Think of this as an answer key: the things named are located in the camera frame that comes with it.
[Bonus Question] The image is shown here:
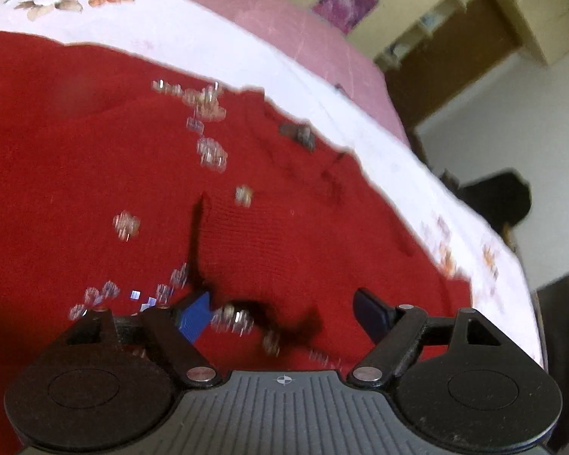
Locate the red embellished sweater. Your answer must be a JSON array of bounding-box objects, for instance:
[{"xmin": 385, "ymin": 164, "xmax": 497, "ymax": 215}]
[{"xmin": 0, "ymin": 28, "xmax": 474, "ymax": 455}]

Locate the black chair with garment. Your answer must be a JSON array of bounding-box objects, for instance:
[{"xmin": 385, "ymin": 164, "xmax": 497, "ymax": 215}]
[{"xmin": 440, "ymin": 169, "xmax": 531, "ymax": 235}]

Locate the brown wooden door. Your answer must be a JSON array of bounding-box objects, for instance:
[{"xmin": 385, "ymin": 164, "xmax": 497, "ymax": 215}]
[{"xmin": 383, "ymin": 0, "xmax": 522, "ymax": 132}]

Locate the pink bed sheet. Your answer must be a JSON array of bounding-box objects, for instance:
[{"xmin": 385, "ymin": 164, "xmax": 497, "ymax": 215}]
[{"xmin": 192, "ymin": 0, "xmax": 409, "ymax": 145}]

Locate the floral pink quilt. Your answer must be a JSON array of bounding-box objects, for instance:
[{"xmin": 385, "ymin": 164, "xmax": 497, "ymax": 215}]
[{"xmin": 0, "ymin": 0, "xmax": 546, "ymax": 364}]

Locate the lower right purple poster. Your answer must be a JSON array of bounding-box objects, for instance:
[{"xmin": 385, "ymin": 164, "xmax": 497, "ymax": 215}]
[{"xmin": 312, "ymin": 0, "xmax": 377, "ymax": 35}]

